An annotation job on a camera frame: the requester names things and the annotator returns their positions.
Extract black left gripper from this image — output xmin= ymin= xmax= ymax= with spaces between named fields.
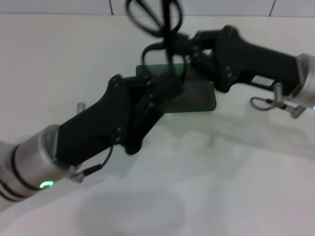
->
xmin=53 ymin=73 xmax=185 ymax=168

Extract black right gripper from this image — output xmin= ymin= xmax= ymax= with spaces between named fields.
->
xmin=172 ymin=24 xmax=301 ymax=96

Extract black thin-framed glasses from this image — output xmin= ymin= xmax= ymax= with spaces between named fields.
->
xmin=126 ymin=0 xmax=189 ymax=83

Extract green glasses case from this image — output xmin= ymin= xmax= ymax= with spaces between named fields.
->
xmin=135 ymin=62 xmax=217 ymax=114

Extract dark left gripper cable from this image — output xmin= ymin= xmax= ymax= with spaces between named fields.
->
xmin=65 ymin=145 xmax=114 ymax=184

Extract dark gripper cable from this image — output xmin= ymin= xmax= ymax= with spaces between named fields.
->
xmin=65 ymin=145 xmax=114 ymax=184
xmin=250 ymin=97 xmax=306 ymax=119

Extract dark right gripper cable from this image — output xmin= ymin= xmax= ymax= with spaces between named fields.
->
xmin=250 ymin=97 xmax=306 ymax=119

